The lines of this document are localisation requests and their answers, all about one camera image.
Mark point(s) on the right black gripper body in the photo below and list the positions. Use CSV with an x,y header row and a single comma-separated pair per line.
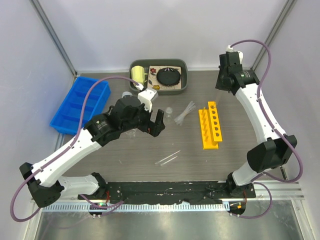
x,y
220,83

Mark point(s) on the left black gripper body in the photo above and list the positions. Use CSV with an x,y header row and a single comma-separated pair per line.
x,y
141,121

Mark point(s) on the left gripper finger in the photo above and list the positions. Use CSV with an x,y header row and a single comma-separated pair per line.
x,y
155,128
159,117

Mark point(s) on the glass test tube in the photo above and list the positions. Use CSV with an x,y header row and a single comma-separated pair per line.
x,y
169,156
162,163

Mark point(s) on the yellow test tube rack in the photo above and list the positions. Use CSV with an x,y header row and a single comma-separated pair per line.
x,y
211,134

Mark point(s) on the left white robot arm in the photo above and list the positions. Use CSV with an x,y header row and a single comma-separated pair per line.
x,y
46,181

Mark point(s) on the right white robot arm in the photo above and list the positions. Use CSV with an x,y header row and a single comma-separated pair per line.
x,y
273,147

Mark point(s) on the small glass erlenmeyer flask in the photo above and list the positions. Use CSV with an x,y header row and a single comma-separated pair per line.
x,y
168,114

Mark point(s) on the tiny glass beaker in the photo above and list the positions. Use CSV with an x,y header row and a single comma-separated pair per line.
x,y
131,133

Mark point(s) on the white wash bottle red cap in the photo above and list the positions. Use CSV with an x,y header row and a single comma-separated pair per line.
x,y
126,94

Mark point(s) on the bundle of plastic pipettes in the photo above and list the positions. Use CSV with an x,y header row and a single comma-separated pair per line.
x,y
180,118

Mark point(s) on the pale yellow mug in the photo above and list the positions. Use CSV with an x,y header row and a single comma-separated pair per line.
x,y
138,74

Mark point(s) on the floral coaster card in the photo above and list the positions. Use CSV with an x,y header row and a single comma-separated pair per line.
x,y
154,84

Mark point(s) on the black round dish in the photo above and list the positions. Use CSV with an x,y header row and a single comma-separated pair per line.
x,y
168,76

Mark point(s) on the grey-green plastic tray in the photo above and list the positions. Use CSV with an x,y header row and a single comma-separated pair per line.
x,y
146,63

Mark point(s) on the blue divided plastic bin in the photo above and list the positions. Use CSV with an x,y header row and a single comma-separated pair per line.
x,y
67,118

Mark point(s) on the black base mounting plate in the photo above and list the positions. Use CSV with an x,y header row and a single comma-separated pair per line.
x,y
172,192

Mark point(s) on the white slotted cable duct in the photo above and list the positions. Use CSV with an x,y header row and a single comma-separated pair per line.
x,y
183,207

